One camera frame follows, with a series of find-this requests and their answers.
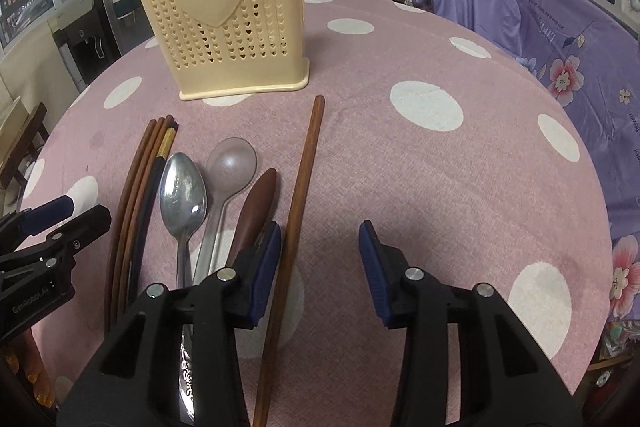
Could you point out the brown wooden spoon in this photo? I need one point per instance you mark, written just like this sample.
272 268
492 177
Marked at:
255 207

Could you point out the purple floral cloth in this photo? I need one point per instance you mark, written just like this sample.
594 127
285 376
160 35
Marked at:
575 37

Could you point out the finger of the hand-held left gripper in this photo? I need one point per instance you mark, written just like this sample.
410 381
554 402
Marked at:
47 209
75 232

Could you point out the metal spoon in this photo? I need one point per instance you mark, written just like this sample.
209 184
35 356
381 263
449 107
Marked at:
182 197

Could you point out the person's foot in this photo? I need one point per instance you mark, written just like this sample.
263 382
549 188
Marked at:
30 372

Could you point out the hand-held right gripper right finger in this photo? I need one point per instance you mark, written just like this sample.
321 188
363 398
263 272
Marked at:
370 257

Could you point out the long brown wooden chopstick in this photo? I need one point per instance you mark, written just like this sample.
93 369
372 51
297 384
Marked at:
300 187

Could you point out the translucent plastic spoon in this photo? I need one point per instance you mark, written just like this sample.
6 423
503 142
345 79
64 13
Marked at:
232 162

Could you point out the water dispenser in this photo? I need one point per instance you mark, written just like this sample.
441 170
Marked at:
80 37

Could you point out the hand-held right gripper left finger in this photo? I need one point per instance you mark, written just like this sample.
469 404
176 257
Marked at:
267 257

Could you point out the beige perforated utensil holder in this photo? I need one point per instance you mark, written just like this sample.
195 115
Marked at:
260 32

